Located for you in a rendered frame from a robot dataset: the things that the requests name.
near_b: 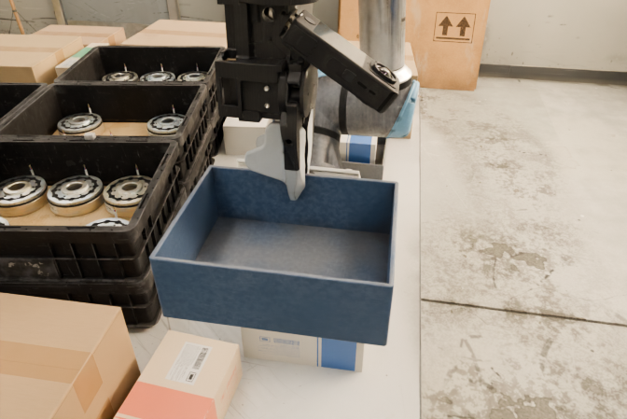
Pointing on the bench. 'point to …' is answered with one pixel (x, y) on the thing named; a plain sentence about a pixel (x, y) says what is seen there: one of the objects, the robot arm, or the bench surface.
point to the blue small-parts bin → (283, 256)
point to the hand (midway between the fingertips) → (301, 187)
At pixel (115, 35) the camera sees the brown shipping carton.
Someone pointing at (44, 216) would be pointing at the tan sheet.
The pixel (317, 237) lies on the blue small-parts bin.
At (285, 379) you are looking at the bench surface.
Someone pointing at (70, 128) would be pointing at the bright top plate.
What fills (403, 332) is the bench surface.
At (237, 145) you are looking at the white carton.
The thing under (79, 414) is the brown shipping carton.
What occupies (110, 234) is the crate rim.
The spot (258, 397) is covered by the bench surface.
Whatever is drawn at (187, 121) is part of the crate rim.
